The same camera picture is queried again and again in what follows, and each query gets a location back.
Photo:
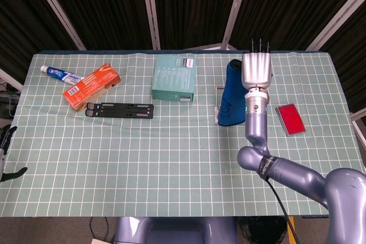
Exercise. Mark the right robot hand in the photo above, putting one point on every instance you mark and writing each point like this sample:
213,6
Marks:
256,68

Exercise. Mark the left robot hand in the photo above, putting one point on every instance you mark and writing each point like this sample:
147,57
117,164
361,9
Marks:
4,152

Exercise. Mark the blue black cloth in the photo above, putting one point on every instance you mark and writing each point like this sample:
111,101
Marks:
231,95

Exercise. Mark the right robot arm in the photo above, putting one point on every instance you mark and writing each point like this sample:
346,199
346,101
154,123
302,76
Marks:
280,167

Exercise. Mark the teal cardboard box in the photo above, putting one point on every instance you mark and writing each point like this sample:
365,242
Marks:
173,78

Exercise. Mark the white blue toothpaste tube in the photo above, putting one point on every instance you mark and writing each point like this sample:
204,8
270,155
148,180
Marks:
61,75

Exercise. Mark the orange carton box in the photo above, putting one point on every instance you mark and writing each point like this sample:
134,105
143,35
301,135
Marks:
91,85

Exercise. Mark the green checked tablecloth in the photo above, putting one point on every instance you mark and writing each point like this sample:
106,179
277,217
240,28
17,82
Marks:
114,164

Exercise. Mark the black folding laptop stand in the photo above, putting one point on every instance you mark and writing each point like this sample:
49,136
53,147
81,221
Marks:
120,111

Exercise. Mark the black folding partition screen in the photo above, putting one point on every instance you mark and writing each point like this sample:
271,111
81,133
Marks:
114,7

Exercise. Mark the black bag under table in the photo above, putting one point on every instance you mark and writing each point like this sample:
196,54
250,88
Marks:
261,231

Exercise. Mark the blue-grey robot torso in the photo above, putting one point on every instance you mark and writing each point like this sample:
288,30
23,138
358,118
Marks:
177,231

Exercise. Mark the red pad in grey frame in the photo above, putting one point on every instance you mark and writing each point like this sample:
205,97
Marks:
290,119

